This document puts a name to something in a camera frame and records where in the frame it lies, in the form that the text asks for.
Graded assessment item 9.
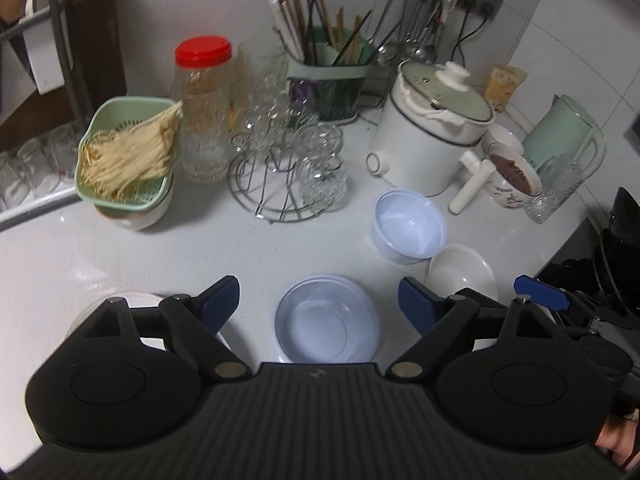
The green utensil holder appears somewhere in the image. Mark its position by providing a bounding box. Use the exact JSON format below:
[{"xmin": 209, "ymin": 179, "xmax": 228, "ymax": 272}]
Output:
[{"xmin": 268, "ymin": 0, "xmax": 376, "ymax": 124}]

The green electric kettle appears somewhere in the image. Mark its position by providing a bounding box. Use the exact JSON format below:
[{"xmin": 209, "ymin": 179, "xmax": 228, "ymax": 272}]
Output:
[{"xmin": 523, "ymin": 94, "xmax": 606, "ymax": 180}]

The clear textured glass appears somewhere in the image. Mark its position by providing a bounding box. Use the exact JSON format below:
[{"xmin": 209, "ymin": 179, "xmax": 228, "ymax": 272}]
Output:
[{"xmin": 524, "ymin": 155, "xmax": 584, "ymax": 224}]

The white electric cooker pot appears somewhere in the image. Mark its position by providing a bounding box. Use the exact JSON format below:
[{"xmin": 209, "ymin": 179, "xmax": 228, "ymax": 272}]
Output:
[{"xmin": 366, "ymin": 61, "xmax": 495, "ymax": 197}]

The black metal shelf rack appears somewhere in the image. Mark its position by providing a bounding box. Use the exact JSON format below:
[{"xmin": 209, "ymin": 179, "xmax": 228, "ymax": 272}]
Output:
[{"xmin": 0, "ymin": 0, "xmax": 129, "ymax": 162}]

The person's right hand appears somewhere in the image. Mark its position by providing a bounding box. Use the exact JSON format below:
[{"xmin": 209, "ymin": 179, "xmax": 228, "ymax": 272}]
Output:
[{"xmin": 597, "ymin": 411, "xmax": 640, "ymax": 470}]

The dried noodle bundle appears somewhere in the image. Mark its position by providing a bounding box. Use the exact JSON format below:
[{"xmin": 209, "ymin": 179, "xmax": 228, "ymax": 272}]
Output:
[{"xmin": 77, "ymin": 98, "xmax": 185, "ymax": 201}]

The green colander basket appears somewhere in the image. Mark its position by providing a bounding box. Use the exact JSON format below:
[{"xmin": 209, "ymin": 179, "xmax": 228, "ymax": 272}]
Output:
[{"xmin": 72, "ymin": 95, "xmax": 184, "ymax": 212}]

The white plate green floral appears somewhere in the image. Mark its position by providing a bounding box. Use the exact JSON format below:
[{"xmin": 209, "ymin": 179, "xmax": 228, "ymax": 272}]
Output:
[{"xmin": 67, "ymin": 276, "xmax": 240, "ymax": 370}]

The white ceramic bowl brown rim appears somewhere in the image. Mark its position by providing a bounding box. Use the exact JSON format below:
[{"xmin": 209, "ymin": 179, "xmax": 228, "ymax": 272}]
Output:
[{"xmin": 94, "ymin": 179, "xmax": 175, "ymax": 232}]

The clear plastic bowl near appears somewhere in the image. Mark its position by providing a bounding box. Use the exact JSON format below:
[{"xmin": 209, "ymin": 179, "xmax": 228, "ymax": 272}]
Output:
[{"xmin": 272, "ymin": 274, "xmax": 381, "ymax": 364}]

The white drip tray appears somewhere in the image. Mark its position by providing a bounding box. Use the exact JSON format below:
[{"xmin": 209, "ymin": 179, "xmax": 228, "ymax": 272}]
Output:
[{"xmin": 0, "ymin": 184, "xmax": 80, "ymax": 231}]

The mug with brown contents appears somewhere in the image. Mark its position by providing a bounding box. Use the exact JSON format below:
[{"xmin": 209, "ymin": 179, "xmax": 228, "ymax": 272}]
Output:
[{"xmin": 484, "ymin": 143, "xmax": 542, "ymax": 208}]

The wire glass holder rack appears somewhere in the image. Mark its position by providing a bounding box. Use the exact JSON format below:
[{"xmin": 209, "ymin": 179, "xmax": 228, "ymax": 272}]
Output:
[{"xmin": 227, "ymin": 122, "xmax": 348, "ymax": 223}]

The white plate pink rose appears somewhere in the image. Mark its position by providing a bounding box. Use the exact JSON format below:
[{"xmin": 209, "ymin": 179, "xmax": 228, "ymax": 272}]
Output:
[{"xmin": 425, "ymin": 244, "xmax": 499, "ymax": 300}]

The red lid plastic jar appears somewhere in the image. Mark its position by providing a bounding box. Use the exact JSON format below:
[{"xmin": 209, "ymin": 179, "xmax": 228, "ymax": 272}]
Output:
[{"xmin": 171, "ymin": 36, "xmax": 232, "ymax": 183}]

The black gas stove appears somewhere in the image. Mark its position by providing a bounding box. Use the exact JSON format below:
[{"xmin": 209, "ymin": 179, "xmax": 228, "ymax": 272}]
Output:
[{"xmin": 536, "ymin": 186, "xmax": 639, "ymax": 396}]

